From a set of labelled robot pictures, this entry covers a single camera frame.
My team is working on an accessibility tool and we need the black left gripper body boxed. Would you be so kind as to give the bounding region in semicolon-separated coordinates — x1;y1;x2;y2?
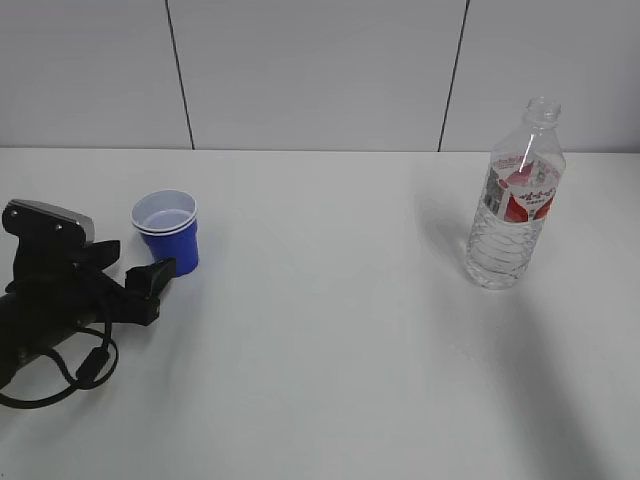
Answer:
71;258;161;326

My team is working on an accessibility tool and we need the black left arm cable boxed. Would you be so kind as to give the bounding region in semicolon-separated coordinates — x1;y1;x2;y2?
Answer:
0;262;121;410

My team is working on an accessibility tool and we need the blue paper cup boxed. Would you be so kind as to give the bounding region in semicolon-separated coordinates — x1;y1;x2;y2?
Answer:
131;190;199;276

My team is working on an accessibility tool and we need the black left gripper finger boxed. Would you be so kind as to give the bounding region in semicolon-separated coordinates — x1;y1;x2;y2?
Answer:
79;240;121;270
125;258;176;299

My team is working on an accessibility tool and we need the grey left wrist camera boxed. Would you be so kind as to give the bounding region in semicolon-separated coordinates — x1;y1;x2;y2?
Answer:
1;198;95;281

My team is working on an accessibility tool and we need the clear Wahaha water bottle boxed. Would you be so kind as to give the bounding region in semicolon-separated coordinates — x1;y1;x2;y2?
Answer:
465;97;566;290

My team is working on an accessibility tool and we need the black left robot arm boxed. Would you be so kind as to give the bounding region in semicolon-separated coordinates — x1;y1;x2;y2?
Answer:
1;240;176;387

